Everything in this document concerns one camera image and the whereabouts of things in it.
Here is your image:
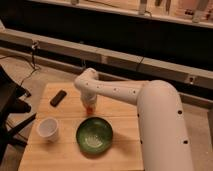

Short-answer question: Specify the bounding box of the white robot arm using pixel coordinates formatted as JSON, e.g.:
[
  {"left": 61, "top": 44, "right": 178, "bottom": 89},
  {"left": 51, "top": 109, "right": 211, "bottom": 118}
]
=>
[{"left": 74, "top": 68, "right": 194, "bottom": 171}]

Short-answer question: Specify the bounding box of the black rectangular block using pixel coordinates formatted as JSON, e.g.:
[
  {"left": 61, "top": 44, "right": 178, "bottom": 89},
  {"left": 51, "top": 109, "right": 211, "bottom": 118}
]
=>
[{"left": 50, "top": 90, "right": 67, "bottom": 107}]

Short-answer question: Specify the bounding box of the green bowl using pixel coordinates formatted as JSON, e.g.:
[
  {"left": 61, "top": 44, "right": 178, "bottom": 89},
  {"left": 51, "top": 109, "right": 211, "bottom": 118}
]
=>
[{"left": 76, "top": 117, "right": 113, "bottom": 155}]

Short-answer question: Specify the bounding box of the white cup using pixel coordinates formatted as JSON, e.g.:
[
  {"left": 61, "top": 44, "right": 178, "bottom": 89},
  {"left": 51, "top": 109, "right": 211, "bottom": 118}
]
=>
[{"left": 36, "top": 117, "right": 59, "bottom": 142}]

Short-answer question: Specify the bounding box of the black chair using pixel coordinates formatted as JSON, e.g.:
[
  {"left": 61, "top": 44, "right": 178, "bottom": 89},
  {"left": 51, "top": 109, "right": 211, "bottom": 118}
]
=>
[{"left": 0, "top": 65, "right": 36, "bottom": 164}]

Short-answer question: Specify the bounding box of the black cable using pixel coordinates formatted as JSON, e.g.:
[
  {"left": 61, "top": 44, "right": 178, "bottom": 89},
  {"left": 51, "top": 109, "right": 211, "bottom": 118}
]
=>
[{"left": 0, "top": 41, "right": 43, "bottom": 88}]

